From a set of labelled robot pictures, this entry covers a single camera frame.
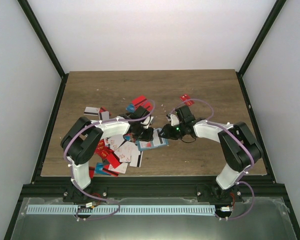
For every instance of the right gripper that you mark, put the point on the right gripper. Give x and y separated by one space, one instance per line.
168 133

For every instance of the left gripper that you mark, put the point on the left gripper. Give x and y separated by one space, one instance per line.
149 136

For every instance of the white magnetic stripe card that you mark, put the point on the white magnetic stripe card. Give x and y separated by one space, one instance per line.
157 141

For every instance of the teal card holder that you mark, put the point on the teal card holder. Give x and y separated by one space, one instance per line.
167 143

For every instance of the white card red circle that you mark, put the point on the white card red circle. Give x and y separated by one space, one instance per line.
143 145

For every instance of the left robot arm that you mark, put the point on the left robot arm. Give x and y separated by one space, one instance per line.
80 142

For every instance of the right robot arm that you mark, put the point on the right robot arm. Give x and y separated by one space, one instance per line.
240 147

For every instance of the large white card pile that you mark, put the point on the large white card pile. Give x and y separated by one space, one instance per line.
127 152

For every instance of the blue card top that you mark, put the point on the blue card top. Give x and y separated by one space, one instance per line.
131 108

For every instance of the blue card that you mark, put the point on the blue card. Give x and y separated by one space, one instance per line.
99 169
131 108

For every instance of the red magnetic stripe card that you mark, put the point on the red magnetic stripe card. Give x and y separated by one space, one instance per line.
141 101

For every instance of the red card far right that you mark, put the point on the red card far right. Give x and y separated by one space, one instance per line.
186 99

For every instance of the white card bottom centre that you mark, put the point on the white card bottom centre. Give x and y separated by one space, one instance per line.
121 169

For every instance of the red card in pile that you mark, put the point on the red card in pile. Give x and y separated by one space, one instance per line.
113 160

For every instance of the blue card bottom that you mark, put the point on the blue card bottom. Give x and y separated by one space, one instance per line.
99 169

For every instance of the white striped card left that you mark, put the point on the white striped card left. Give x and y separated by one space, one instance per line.
91 111

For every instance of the dark red striped card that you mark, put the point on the dark red striped card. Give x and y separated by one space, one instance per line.
91 172

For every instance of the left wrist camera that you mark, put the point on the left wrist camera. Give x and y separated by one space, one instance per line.
147 121

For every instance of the black aluminium frame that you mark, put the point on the black aluminium frame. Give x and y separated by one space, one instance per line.
149 186

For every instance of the light blue slotted rail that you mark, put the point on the light blue slotted rail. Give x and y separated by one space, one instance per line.
102 210

